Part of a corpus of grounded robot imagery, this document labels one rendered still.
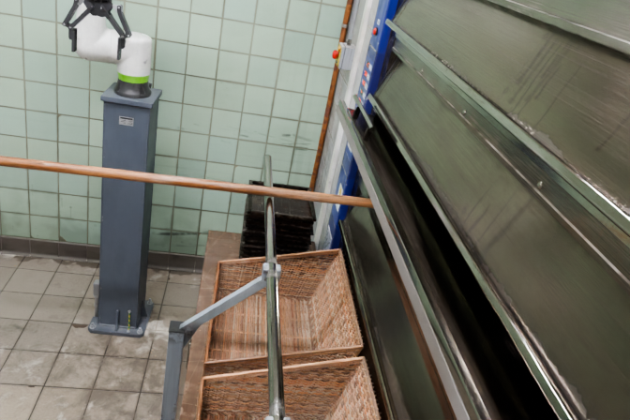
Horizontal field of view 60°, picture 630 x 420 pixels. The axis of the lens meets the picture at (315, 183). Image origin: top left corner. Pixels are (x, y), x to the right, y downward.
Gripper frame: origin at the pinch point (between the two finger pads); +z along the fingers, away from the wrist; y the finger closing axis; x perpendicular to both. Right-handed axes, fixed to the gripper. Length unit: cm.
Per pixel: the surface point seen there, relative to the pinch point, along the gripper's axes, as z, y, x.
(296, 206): 57, -76, -25
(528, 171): -17, -96, 96
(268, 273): 31, -59, 64
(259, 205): 57, -60, -22
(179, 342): 57, -40, 63
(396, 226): 5, -82, 80
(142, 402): 148, -25, 0
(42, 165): 29.4, 7.3, 25.9
